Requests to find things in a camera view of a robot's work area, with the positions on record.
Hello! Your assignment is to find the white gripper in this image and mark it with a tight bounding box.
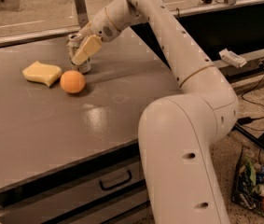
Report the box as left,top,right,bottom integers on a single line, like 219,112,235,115
71,8,121,65

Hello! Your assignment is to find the grey drawer cabinet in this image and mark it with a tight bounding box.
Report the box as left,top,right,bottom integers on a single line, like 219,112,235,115
0,30,177,224

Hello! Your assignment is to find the basket of snack items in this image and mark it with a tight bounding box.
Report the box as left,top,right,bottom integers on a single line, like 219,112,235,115
231,147,264,217

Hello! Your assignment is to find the white wipes packet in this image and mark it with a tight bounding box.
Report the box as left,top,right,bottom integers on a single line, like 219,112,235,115
219,49,247,68

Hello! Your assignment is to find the silver green 7up can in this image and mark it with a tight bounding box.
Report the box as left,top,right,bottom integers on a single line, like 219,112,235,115
66,33,91,74

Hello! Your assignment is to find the black power cable on floor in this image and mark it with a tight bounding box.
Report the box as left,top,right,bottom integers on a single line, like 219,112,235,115
237,59,264,126

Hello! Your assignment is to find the black drawer handle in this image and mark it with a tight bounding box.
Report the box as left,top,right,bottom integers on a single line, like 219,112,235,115
99,170,132,191

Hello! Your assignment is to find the orange ball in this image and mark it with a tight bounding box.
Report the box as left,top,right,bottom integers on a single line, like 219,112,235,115
60,70,86,93

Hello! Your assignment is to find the metal railing post left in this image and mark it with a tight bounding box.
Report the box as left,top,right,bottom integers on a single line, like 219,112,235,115
74,0,89,27

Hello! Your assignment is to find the yellow sponge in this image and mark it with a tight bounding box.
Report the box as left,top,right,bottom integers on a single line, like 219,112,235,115
22,61,63,87

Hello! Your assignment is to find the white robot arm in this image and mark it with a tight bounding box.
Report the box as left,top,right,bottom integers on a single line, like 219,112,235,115
70,0,238,224

